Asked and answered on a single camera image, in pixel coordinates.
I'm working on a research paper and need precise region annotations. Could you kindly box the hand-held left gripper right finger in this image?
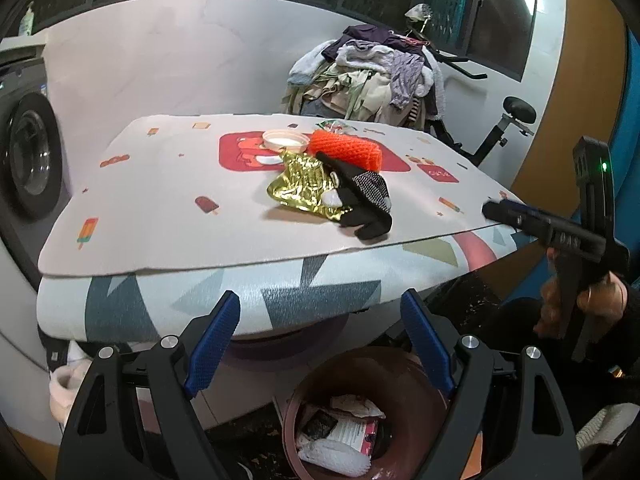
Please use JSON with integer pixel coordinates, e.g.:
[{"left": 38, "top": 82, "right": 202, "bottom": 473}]
[{"left": 400, "top": 287, "right": 583, "bottom": 480}]

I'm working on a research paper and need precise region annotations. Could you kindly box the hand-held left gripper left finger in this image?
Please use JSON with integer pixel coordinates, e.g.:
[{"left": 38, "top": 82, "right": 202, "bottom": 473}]
[{"left": 56, "top": 290, "right": 242, "bottom": 480}]

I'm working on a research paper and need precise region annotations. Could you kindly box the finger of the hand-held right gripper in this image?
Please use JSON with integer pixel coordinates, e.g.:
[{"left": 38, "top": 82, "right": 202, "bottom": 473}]
[{"left": 482, "top": 199, "right": 582, "bottom": 247}]

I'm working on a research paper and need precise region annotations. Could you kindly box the brown waste bin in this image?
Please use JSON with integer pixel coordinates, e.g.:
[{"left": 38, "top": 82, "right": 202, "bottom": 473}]
[{"left": 280, "top": 345, "right": 483, "bottom": 480}]

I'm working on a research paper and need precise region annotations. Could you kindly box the white plastic wrapper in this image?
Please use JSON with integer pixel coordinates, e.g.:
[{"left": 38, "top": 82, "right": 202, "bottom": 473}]
[{"left": 330, "top": 394, "right": 386, "bottom": 421}]

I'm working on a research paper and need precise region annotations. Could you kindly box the clear package with white card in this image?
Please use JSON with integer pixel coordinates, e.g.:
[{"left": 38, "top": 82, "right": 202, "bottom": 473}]
[{"left": 330, "top": 412, "right": 381, "bottom": 458}]

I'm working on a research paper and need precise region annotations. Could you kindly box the person's right hand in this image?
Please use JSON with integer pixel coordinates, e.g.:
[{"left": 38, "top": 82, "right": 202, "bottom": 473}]
[{"left": 532, "top": 249, "right": 628, "bottom": 336}]

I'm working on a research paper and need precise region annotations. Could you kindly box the black exercise bike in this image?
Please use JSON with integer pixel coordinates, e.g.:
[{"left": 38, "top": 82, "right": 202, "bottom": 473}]
[{"left": 405, "top": 5, "right": 537, "bottom": 166}]

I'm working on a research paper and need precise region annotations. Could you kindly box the printed table mat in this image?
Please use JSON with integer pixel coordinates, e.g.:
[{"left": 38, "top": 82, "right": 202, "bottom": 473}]
[{"left": 39, "top": 114, "right": 521, "bottom": 278}]

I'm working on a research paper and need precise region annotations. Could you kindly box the black glove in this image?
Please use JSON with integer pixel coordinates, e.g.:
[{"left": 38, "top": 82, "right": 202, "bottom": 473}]
[{"left": 316, "top": 152, "right": 393, "bottom": 241}]

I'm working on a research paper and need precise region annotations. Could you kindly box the pale fuzzy slipper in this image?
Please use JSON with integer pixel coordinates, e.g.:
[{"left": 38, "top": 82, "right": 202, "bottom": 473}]
[{"left": 49, "top": 340, "right": 96, "bottom": 423}]

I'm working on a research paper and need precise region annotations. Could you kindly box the gold foil wrapper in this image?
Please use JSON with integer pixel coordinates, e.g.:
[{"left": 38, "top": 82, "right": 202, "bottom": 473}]
[{"left": 265, "top": 150, "right": 351, "bottom": 223}]

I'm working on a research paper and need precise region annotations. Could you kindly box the orange crochet cloth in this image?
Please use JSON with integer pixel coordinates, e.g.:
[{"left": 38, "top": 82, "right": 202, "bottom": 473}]
[{"left": 306, "top": 129, "right": 383, "bottom": 171}]

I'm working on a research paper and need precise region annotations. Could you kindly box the green snack packet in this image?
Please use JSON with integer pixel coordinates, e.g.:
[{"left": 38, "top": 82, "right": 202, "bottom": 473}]
[{"left": 315, "top": 117, "right": 358, "bottom": 133}]

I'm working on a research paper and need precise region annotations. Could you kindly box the pile of clothes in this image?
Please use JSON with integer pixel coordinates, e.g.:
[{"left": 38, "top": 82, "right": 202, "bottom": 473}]
[{"left": 286, "top": 25, "right": 447, "bottom": 126}]

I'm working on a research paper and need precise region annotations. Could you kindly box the grey front-load washing machine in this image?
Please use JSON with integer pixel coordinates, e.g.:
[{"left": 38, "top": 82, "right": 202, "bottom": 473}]
[{"left": 0, "top": 45, "right": 68, "bottom": 221}]

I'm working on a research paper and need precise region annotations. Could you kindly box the white counter cabinet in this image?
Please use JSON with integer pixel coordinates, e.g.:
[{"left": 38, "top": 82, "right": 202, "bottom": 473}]
[{"left": 0, "top": 34, "right": 51, "bottom": 63}]

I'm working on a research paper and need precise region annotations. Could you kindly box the green soap pump bottle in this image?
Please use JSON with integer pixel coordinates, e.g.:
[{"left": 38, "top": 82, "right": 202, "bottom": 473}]
[{"left": 19, "top": 1, "right": 37, "bottom": 37}]

